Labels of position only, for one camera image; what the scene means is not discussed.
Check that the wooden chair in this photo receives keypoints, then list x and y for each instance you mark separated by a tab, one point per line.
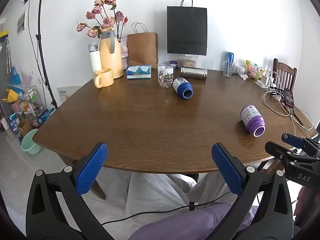
285	76

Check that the person's right forearm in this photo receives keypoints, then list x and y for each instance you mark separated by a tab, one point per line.
308	207

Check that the purple lidded jar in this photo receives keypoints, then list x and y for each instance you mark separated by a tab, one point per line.
173	64

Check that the blue bottle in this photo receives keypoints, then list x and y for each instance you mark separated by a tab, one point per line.
182	86

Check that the black paper bag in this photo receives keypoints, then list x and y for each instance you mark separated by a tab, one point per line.
187	30

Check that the pink flower vase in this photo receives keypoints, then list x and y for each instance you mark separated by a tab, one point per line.
123	51

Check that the purple bottle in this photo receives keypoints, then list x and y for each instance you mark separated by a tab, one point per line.
251	118

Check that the black smartphone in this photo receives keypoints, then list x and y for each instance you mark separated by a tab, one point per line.
288	97

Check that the stainless steel thermos bottle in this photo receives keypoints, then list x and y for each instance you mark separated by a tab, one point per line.
193	73

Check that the green plastic bucket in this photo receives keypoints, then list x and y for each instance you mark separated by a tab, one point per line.
31	143

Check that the blue tote bag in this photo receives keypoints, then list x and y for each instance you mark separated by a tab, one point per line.
15	76

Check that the clear food container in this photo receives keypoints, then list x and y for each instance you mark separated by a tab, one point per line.
190	62

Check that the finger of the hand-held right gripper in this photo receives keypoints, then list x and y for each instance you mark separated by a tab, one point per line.
293	140
280	151

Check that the colourful snack packets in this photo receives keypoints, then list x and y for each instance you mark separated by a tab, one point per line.
253	70

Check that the yellow thermos jug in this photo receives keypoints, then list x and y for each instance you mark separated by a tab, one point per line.
111	57

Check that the cardboard box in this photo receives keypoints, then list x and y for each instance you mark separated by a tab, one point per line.
25	127

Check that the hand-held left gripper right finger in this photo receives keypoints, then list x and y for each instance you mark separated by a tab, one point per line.
227	170

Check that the dried pink flowers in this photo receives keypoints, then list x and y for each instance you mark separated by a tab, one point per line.
107	21

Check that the white thermos bottle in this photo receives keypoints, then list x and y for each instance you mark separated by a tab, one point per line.
95	58

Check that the blue tissue pack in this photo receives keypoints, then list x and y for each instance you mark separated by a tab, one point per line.
138	72

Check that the white leaning board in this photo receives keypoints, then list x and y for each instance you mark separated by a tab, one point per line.
67	93

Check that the purple garment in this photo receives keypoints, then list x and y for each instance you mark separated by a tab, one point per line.
190	226

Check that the black light stand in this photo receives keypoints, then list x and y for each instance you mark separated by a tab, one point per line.
41	45

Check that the grey pants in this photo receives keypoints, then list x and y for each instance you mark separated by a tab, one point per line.
162	192

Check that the yellow mug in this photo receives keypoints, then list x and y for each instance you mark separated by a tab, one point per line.
106	78

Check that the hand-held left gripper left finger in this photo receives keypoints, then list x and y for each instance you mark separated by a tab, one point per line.
92	170

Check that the blue drink can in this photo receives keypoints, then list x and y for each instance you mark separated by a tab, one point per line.
230	57

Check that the brown paper bag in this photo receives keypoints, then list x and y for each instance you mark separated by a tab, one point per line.
142	50

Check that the clear drinking glass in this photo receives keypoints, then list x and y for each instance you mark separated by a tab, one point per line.
228	69

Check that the crumpled white tissue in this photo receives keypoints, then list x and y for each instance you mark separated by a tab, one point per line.
243	77

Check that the clear printed glass cup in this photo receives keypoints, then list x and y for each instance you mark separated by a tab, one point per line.
165	76

